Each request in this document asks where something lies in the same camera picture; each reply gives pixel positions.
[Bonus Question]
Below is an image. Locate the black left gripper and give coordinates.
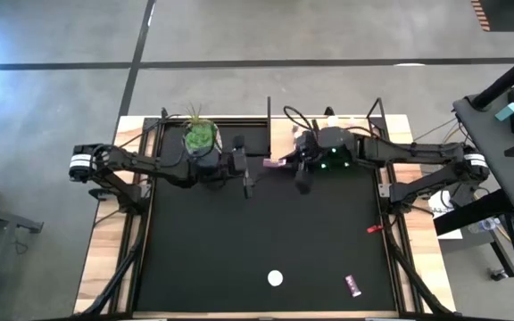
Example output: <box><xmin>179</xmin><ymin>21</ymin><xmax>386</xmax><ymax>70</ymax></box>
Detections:
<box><xmin>219</xmin><ymin>135</ymin><xmax>268</xmax><ymax>200</ymax></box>

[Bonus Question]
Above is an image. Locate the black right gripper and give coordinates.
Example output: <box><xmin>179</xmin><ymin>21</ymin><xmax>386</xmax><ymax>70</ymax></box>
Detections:
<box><xmin>281</xmin><ymin>128</ymin><xmax>325</xmax><ymax>195</ymax></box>

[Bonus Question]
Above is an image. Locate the green succulent plant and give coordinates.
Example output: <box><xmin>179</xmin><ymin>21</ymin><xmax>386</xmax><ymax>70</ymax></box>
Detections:
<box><xmin>184</xmin><ymin>103</ymin><xmax>220</xmax><ymax>152</ymax></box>

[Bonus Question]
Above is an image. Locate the black table mat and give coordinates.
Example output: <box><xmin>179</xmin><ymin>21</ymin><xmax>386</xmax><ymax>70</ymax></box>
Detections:
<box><xmin>134</xmin><ymin>118</ymin><xmax>399</xmax><ymax>313</ymax></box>

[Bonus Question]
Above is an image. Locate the white paper sheet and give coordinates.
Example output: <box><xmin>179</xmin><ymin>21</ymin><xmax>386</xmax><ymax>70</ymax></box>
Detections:
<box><xmin>428</xmin><ymin>191</ymin><xmax>463</xmax><ymax>241</ymax></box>

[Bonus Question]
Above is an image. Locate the clear water bottle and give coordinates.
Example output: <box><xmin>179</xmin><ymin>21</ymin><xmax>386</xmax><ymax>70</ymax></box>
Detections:
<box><xmin>468</xmin><ymin>217</ymin><xmax>502</xmax><ymax>235</ymax></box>

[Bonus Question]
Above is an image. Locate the teal box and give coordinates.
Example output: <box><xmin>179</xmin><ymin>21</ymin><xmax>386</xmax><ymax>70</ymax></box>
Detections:
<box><xmin>494</xmin><ymin>102</ymin><xmax>514</xmax><ymax>122</ymax></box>

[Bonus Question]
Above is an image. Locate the black pole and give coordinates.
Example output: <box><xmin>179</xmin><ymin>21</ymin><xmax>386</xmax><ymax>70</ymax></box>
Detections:
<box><xmin>469</xmin><ymin>44</ymin><xmax>514</xmax><ymax>111</ymax></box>

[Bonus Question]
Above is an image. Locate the striped floor mat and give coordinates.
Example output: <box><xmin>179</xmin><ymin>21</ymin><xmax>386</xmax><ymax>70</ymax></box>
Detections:
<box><xmin>470</xmin><ymin>0</ymin><xmax>514</xmax><ymax>33</ymax></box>

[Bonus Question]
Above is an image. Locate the wooden shelf black frame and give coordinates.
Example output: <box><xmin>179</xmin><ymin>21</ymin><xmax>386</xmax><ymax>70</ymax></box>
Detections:
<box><xmin>265</xmin><ymin>95</ymin><xmax>394</xmax><ymax>169</ymax></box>

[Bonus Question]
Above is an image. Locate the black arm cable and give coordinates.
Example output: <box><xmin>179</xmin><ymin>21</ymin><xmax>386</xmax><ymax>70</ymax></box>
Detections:
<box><xmin>118</xmin><ymin>113</ymin><xmax>191</xmax><ymax>149</ymax></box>
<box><xmin>282</xmin><ymin>105</ymin><xmax>317</xmax><ymax>133</ymax></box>

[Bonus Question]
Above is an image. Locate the black metal rig frame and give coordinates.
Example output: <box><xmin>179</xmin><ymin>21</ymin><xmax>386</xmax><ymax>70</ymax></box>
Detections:
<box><xmin>78</xmin><ymin>105</ymin><xmax>457</xmax><ymax>320</ymax></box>

